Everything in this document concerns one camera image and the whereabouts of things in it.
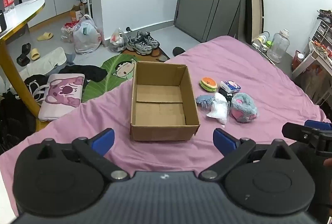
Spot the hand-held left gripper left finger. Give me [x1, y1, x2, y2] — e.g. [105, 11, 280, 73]
[38, 129, 131, 182]

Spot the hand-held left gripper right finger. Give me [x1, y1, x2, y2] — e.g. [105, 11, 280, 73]
[198, 129, 292, 181]

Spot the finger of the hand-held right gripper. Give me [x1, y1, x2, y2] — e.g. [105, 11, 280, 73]
[282, 122, 323, 143]
[304, 120, 332, 131]

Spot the white plastic bag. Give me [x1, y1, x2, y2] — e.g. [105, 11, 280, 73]
[206, 92, 230, 125]

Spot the grey pink fluffy plush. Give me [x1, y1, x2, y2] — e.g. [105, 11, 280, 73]
[230, 92, 259, 123]

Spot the blue denim plush toy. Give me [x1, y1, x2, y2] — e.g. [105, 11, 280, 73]
[195, 94, 216, 111]

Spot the black plush toy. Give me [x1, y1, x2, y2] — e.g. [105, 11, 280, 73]
[218, 88, 234, 103]

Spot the blue tissue packet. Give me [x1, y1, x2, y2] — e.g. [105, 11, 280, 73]
[220, 80, 241, 93]

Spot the burger plush toy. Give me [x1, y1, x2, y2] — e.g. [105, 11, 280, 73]
[199, 77, 218, 92]

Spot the pink cartoon cushion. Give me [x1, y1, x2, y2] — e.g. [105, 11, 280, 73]
[38, 73, 86, 121]

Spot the white shelf unit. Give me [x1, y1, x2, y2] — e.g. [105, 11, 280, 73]
[292, 43, 332, 106]

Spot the green cartoon rug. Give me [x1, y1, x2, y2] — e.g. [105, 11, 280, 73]
[82, 54, 141, 103]

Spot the black clothes pile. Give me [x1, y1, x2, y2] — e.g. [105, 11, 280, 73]
[62, 65, 108, 83]

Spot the pink bed sheet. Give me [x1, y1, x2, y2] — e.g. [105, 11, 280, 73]
[0, 35, 328, 217]

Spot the large clear plastic bottle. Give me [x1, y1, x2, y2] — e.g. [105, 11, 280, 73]
[266, 29, 290, 63]

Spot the white drawer organizer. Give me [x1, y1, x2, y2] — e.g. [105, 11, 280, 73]
[311, 19, 332, 46]

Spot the white towel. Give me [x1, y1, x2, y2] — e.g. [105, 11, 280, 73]
[19, 47, 68, 80]

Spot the small clear trash bag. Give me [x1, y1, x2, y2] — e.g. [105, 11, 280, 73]
[109, 27, 128, 53]

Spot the brown doormat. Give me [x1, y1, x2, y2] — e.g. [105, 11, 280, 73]
[121, 45, 171, 63]

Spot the grey sneaker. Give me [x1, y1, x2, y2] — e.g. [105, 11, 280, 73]
[127, 35, 154, 56]
[137, 31, 160, 49]

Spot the large white shopping bag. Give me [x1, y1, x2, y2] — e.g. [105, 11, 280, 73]
[73, 14, 102, 55]

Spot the clear bag with red items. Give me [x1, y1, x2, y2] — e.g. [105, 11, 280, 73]
[61, 22, 79, 43]

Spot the pair of black slippers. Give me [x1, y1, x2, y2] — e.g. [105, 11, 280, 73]
[16, 43, 32, 67]

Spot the black framed board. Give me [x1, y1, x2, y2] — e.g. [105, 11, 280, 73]
[245, 0, 265, 45]

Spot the small cardboard box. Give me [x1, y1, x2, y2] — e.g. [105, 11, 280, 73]
[70, 5, 84, 22]

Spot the white round table yellow leg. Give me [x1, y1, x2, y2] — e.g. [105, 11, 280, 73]
[0, 0, 50, 131]

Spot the black bag with white straps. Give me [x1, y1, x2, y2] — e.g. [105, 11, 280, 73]
[24, 74, 53, 106]

